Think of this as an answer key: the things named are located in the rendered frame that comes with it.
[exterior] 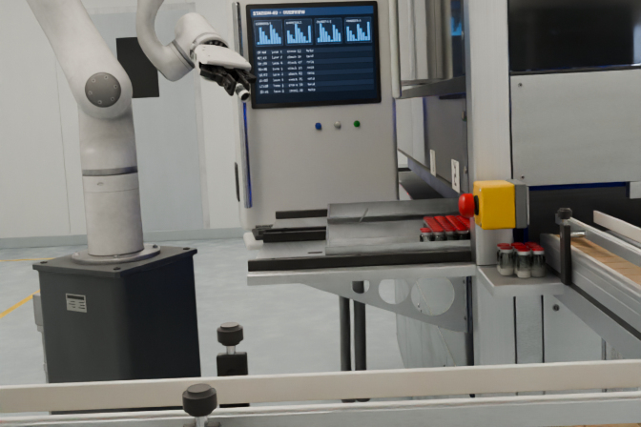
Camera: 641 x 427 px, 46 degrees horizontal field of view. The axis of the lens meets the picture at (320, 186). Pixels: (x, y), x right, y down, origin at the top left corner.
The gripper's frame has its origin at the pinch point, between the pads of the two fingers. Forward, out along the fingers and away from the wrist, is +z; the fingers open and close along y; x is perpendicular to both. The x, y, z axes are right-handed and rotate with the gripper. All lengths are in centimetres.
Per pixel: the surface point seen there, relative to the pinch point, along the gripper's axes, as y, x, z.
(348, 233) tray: 27.1, 23.9, 16.1
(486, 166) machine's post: 28, -9, 44
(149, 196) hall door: 156, 296, -449
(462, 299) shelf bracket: 35, 19, 46
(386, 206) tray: 54, 30, -7
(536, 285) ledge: 27, 1, 64
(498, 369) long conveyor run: -21, -20, 100
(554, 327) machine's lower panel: 42, 13, 61
